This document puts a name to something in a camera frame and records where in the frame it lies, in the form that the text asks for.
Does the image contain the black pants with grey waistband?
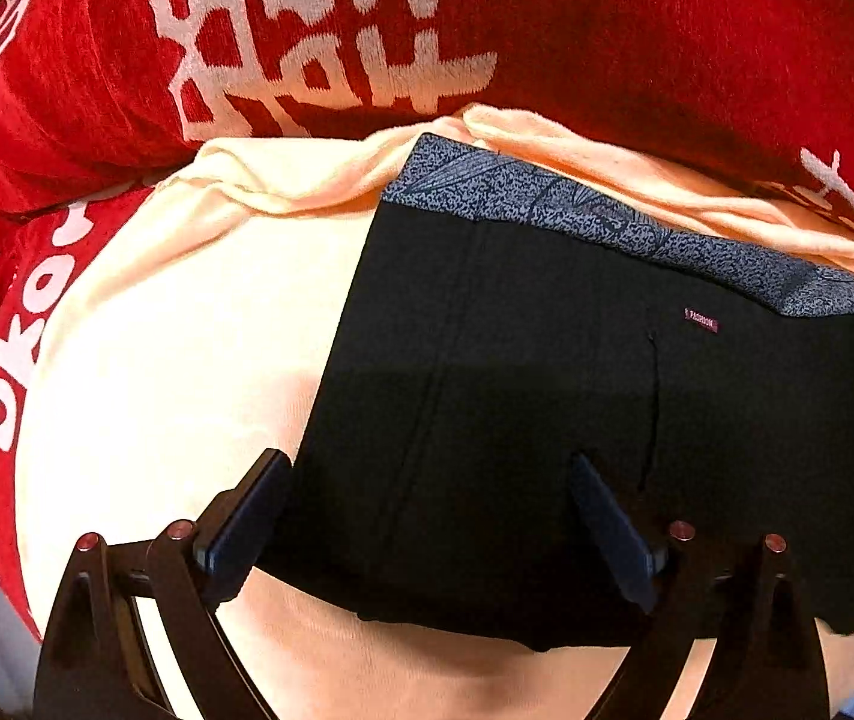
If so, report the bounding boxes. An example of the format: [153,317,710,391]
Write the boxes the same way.
[257,133,854,652]

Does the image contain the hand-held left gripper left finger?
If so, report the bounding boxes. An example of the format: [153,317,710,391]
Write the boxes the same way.
[32,448,294,720]

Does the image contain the red printed blanket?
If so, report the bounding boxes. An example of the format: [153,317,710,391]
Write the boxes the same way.
[0,0,854,642]

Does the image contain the peach embossed blanket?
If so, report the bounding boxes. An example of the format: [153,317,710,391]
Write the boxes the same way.
[14,103,854,720]

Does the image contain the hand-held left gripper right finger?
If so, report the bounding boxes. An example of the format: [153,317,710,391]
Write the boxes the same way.
[569,452,833,720]

